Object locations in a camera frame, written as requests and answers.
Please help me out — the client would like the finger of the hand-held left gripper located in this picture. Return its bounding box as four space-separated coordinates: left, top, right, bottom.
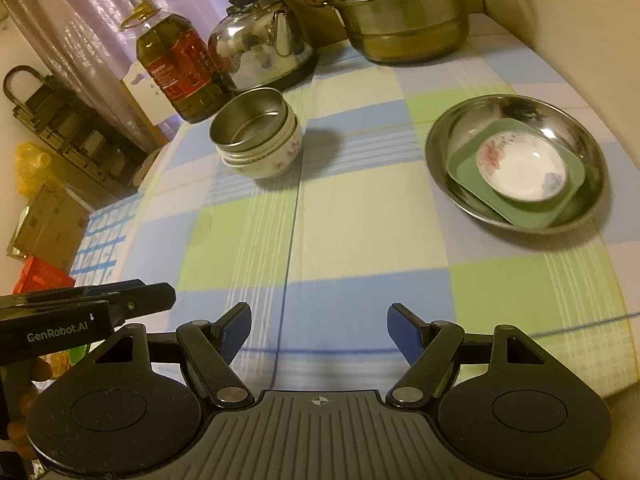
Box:
0 282 177 329

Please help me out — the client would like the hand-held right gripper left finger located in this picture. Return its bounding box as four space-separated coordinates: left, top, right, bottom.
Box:
95 302 253 408

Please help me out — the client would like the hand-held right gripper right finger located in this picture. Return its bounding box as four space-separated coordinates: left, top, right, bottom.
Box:
387 302 543 408

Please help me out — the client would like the pink floral bowl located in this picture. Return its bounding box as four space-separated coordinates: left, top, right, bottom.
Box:
222 120 304 179

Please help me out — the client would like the green square plate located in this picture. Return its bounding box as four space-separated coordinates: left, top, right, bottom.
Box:
446 118 586 227

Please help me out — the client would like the small floral dish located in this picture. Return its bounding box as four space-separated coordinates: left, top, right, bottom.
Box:
475 131 569 203

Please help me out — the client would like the white bowl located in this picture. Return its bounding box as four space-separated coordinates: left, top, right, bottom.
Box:
215 109 300 166

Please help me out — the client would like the small steel bowl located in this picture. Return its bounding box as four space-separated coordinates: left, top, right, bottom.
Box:
209 87 290 151

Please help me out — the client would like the wide steel basin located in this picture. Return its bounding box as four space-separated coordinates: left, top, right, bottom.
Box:
425 94 608 233

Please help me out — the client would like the person's left hand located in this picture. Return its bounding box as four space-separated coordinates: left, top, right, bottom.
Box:
7 351 69 443

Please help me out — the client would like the red plastic crate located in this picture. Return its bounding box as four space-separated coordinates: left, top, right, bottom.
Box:
12 255 76 295

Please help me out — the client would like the blue patterned cloth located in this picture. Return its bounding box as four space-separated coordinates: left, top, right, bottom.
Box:
70 195 146 288

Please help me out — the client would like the cardboard box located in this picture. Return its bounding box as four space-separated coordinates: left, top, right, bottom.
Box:
6 180 90 273

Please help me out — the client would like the checked tablecloth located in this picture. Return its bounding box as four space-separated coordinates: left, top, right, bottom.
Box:
70 12 628 401

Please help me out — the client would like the yellow plastic bag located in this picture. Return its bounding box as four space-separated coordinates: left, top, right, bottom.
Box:
14 142 53 196

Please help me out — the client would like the black metal rack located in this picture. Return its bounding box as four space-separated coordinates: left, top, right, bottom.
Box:
2 65 151 201

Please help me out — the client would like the white box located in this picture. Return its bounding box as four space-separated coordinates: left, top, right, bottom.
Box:
122 62 176 126

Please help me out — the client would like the cooking oil bottle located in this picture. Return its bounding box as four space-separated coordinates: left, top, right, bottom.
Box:
120 2 231 125

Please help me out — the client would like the steel kettle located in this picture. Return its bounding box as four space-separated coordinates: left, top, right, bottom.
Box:
207 0 320 93

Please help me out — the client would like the steel steamer pot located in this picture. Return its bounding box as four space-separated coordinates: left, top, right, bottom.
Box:
295 0 493 65

